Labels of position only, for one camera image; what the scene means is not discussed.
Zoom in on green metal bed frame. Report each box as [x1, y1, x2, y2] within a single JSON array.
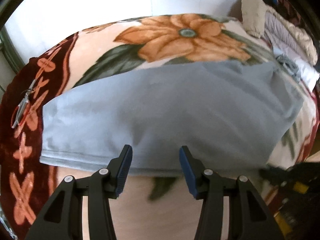
[[0, 27, 25, 74]]

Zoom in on folded grey striped cloth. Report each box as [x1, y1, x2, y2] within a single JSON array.
[[276, 54, 301, 83]]

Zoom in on silver scissors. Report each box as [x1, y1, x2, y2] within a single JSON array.
[[11, 79, 36, 128]]

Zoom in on grey sweat pants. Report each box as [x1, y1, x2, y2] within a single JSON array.
[[40, 61, 304, 176]]

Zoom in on beige puffer jacket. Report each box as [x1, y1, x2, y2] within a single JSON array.
[[241, 0, 318, 66]]

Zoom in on floral plush blanket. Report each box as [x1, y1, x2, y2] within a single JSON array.
[[0, 13, 320, 240]]

